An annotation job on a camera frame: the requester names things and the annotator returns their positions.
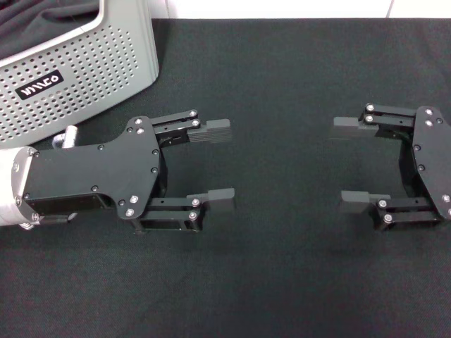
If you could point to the grey perforated plastic storage box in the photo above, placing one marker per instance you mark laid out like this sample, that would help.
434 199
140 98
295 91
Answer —
105 60

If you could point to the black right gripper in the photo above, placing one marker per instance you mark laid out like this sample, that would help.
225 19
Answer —
431 158

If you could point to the left gripper silver plug connector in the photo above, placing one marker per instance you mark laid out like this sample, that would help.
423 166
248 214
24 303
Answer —
68 135

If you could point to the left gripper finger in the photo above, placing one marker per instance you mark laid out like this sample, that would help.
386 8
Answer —
211 130
220 200

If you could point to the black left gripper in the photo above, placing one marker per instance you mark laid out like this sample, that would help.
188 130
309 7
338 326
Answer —
88 169

